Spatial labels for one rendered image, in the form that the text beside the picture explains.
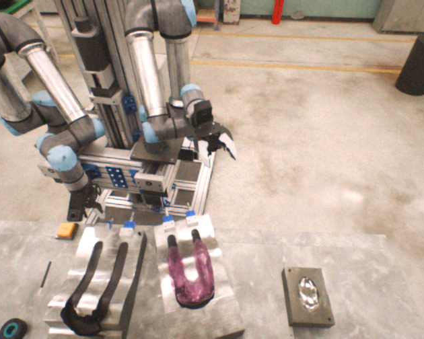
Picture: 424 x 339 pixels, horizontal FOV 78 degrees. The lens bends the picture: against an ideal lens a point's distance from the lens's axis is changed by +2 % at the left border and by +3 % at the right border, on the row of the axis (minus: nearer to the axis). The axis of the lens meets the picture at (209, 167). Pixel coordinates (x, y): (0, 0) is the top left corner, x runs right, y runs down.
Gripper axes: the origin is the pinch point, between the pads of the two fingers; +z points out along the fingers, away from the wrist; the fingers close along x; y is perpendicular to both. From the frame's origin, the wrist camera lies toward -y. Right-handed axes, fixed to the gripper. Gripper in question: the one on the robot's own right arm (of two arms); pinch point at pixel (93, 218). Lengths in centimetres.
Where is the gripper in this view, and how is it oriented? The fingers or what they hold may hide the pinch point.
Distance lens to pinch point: 117.8
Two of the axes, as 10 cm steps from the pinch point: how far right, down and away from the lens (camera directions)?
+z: 0.0, 6.7, 7.4
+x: -10.0, -0.3, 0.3
